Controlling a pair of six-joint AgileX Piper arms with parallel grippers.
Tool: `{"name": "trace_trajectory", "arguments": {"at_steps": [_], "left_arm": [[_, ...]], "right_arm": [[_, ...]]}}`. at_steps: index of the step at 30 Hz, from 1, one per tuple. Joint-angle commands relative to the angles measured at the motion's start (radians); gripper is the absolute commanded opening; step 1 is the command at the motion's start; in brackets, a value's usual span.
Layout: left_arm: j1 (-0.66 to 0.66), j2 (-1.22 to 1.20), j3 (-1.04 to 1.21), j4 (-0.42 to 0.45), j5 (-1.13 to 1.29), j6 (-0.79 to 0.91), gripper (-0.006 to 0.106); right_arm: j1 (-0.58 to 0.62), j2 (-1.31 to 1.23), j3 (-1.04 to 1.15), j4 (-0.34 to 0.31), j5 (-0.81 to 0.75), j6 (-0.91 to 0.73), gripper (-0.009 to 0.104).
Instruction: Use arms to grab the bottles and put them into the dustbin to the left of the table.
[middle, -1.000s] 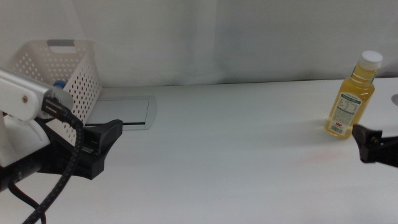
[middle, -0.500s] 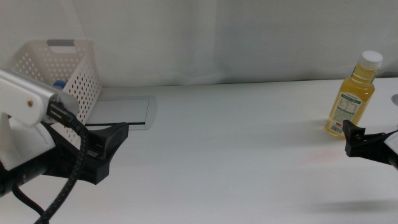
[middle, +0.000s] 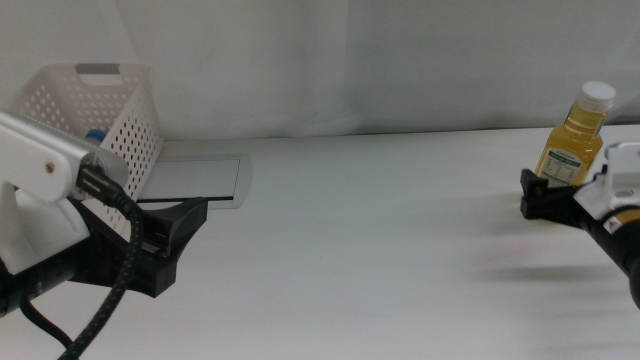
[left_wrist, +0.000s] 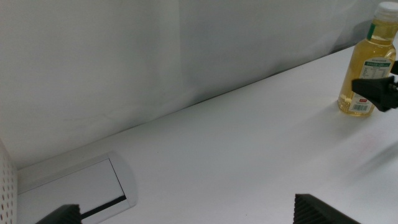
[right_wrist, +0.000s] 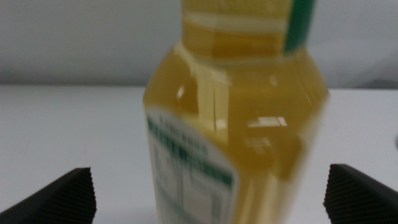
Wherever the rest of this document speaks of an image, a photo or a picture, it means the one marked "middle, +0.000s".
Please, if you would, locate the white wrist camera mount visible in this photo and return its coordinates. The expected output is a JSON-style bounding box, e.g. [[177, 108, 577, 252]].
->
[[0, 109, 130, 276], [572, 141, 640, 222]]

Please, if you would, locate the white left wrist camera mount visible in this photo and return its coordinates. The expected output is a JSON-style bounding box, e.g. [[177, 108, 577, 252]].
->
[[0, 109, 130, 276]]

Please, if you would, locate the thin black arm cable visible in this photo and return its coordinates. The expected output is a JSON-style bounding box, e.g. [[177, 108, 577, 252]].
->
[[18, 294, 74, 349]]

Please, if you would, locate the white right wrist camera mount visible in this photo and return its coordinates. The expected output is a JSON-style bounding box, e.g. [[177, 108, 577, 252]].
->
[[572, 141, 640, 222]]

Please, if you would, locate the yellow juice bottle white cap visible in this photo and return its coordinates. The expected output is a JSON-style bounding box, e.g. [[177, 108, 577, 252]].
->
[[534, 80, 617, 189]]

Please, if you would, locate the silver table cable hatch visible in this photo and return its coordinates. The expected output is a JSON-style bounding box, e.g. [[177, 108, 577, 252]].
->
[[137, 153, 254, 210]]

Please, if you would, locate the black braided left camera cable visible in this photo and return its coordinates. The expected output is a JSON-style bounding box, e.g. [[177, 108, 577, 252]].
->
[[57, 164, 145, 360]]

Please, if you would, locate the white fabric backdrop curtain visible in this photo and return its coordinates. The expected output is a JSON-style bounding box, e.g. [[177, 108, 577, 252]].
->
[[109, 0, 640, 141]]

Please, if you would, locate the white perforated plastic basket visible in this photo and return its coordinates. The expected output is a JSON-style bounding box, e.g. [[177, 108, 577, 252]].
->
[[7, 63, 165, 239]]

